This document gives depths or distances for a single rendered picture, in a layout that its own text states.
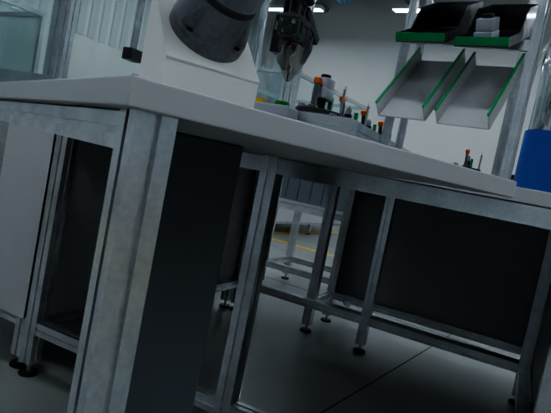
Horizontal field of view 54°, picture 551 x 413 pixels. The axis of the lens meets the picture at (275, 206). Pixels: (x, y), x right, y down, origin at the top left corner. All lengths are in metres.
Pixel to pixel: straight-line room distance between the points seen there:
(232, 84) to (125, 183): 0.52
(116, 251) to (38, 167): 1.33
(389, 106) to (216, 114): 0.95
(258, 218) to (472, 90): 0.65
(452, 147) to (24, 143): 11.05
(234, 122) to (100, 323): 0.25
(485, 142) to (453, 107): 10.79
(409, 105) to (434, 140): 11.05
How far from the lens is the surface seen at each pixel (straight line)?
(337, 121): 1.38
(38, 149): 1.88
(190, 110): 0.55
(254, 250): 1.37
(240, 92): 1.04
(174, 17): 1.04
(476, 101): 1.47
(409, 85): 1.54
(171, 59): 0.98
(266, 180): 1.36
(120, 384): 0.61
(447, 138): 12.44
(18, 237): 1.94
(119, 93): 0.55
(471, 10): 1.62
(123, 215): 0.55
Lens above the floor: 0.80
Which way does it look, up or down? 4 degrees down
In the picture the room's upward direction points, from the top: 11 degrees clockwise
